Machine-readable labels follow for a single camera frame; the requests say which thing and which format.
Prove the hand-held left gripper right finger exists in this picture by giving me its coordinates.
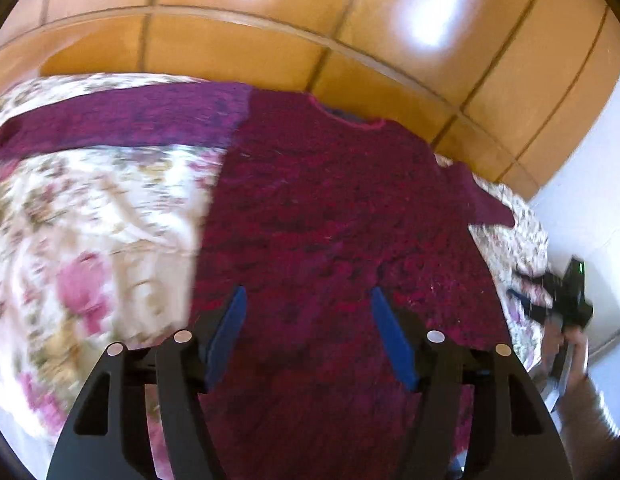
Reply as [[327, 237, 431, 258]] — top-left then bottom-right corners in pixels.
[[371, 287, 575, 480]]

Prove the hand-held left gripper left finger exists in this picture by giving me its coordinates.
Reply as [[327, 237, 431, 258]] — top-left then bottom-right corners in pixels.
[[46, 286, 248, 480]]

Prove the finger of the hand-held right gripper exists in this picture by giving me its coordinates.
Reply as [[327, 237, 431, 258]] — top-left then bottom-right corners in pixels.
[[506, 286, 553, 322], [511, 269, 561, 288]]

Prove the maroon knit sweater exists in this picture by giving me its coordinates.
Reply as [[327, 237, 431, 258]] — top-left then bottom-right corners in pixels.
[[0, 81, 516, 480]]

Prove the person's right hand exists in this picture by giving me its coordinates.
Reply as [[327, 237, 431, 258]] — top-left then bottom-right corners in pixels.
[[541, 322, 592, 380]]

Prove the floral bedspread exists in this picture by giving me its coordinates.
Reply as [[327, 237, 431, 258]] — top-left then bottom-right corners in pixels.
[[0, 72, 551, 480]]

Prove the wooden wardrobe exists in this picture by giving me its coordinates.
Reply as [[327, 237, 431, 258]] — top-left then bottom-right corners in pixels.
[[0, 0, 620, 201]]

